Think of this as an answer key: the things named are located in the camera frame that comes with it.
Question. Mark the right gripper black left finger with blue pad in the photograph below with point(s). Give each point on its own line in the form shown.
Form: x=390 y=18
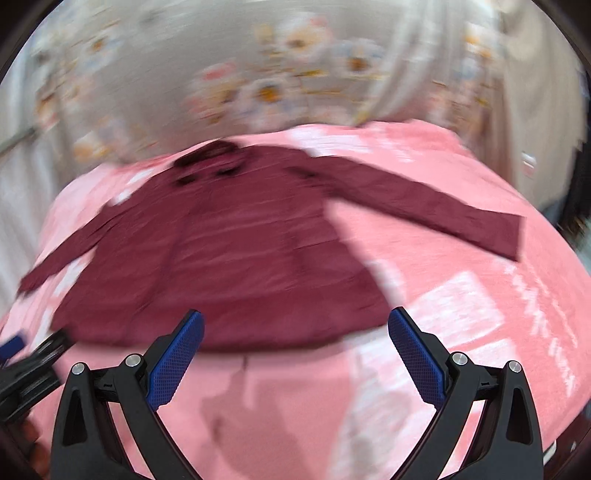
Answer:
x=85 y=443

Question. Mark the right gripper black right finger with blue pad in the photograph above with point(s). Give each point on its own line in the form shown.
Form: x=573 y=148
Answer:
x=507 y=442

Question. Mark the maroon puffer jacket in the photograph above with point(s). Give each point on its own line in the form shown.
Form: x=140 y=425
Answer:
x=240 y=235

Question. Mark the person's left hand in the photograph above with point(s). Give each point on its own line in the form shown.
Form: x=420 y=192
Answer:
x=33 y=456

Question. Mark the grey floral bedsheet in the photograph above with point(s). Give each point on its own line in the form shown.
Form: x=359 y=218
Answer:
x=124 y=81

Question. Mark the beige curtain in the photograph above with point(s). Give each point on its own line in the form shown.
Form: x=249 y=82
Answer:
x=538 y=118

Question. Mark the metal bed frame rail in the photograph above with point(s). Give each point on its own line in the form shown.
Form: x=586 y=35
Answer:
x=23 y=135

